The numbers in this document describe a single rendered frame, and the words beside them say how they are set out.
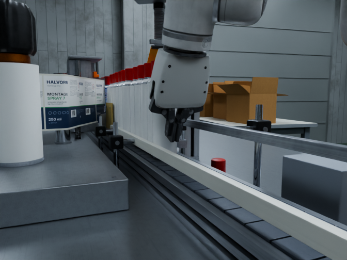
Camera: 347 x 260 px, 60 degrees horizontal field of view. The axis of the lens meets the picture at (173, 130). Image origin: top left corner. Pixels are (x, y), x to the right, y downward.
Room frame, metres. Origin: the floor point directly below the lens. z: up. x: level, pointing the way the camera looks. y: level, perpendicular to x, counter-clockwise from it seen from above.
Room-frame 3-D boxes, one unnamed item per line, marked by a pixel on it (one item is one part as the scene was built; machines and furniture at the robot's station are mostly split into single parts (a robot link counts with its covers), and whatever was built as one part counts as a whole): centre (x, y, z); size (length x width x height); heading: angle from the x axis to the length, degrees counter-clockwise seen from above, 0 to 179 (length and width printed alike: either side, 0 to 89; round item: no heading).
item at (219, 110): (2.97, -0.60, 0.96); 0.53 x 0.45 x 0.37; 108
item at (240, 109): (2.58, -0.67, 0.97); 0.51 x 0.42 x 0.37; 112
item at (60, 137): (0.81, 0.30, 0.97); 0.05 x 0.05 x 0.19
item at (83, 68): (1.11, 0.32, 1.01); 0.14 x 0.13 x 0.26; 22
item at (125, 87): (0.85, 0.12, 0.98); 0.05 x 0.05 x 0.20
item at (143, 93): (0.71, 0.05, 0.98); 0.05 x 0.05 x 0.20
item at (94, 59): (1.10, 0.32, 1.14); 0.14 x 0.11 x 0.01; 22
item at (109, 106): (1.02, 0.22, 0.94); 0.10 x 0.01 x 0.09; 22
